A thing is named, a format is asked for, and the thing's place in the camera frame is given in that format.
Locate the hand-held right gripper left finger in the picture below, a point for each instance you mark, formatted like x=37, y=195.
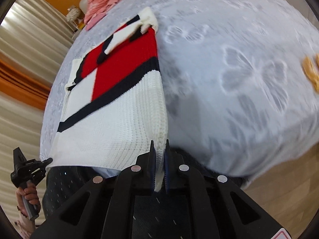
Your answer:
x=152, y=165

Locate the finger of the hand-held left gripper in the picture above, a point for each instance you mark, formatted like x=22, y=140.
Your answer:
x=46, y=162

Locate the orange cloth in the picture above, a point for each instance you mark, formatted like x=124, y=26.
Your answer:
x=311, y=71

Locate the beige fluffy item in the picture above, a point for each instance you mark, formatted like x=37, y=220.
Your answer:
x=74, y=14

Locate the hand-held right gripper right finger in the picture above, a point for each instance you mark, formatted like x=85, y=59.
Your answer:
x=166, y=171

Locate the pink garment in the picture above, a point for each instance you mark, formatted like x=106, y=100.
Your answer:
x=102, y=2

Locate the grey floral bedspread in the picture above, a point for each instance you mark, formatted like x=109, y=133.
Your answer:
x=224, y=79

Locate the person's dark dotted clothing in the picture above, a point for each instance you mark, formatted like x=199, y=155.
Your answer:
x=64, y=189

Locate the orange curtain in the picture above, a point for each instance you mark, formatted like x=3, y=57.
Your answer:
x=20, y=79

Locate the cream pillow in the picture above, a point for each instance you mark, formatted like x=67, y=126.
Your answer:
x=84, y=5

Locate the person's left hand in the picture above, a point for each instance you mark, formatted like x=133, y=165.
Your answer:
x=31, y=195

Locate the white red navy knit sweater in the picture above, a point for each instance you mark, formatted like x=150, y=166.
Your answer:
x=119, y=119

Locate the person's left forearm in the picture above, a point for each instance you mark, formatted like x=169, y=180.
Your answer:
x=26, y=225

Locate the beige curtain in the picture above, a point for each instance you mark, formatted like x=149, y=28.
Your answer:
x=22, y=42

